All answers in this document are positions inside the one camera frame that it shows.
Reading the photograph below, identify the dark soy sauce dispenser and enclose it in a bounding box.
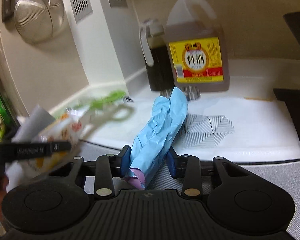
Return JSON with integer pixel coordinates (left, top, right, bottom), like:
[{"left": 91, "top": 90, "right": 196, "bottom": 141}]
[{"left": 139, "top": 19, "right": 174, "bottom": 92}]

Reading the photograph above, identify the blue paper wrapper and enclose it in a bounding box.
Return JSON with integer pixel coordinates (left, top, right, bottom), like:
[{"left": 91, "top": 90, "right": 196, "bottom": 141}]
[{"left": 125, "top": 87, "right": 187, "bottom": 190}]

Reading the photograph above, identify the white patterned cloth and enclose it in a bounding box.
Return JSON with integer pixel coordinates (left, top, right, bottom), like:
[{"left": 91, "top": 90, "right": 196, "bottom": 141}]
[{"left": 84, "top": 93, "right": 300, "bottom": 163}]

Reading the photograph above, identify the green handled plastic bag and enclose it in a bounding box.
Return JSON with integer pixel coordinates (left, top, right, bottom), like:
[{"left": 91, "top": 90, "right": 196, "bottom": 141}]
[{"left": 6, "top": 90, "right": 133, "bottom": 189}]

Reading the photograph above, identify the grey counter mat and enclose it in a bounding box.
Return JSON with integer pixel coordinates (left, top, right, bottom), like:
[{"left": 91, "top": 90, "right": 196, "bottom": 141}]
[{"left": 75, "top": 139, "right": 300, "bottom": 240}]

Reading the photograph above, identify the kitchen cleaver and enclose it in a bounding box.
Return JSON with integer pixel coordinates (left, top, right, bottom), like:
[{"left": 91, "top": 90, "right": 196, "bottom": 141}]
[{"left": 1, "top": 0, "right": 13, "bottom": 22}]

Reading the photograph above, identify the steel mesh strainer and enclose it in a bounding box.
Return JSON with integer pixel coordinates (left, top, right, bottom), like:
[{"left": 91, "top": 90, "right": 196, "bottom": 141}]
[{"left": 13, "top": 0, "right": 65, "bottom": 44}]

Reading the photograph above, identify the large cooking wine jug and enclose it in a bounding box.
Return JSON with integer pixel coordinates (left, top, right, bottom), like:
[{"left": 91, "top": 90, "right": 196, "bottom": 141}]
[{"left": 165, "top": 0, "right": 230, "bottom": 93}]

